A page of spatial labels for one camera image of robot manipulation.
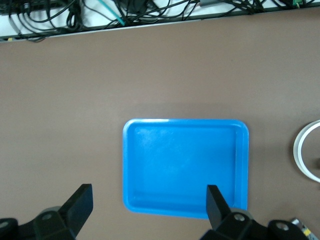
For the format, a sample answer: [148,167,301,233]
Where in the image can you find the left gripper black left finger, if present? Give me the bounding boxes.
[0,184,94,240]

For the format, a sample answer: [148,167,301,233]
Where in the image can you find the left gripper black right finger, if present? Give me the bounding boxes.
[199,184,310,240]

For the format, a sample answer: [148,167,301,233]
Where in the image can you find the blue plastic tray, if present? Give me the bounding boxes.
[122,118,250,221]

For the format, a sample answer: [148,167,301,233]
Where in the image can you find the large white curved bracket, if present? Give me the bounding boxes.
[292,119,320,183]

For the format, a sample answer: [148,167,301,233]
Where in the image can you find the black cable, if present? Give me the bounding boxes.
[65,0,85,30]
[124,0,320,26]

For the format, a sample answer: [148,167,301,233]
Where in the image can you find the teal green cable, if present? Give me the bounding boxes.
[98,0,126,26]

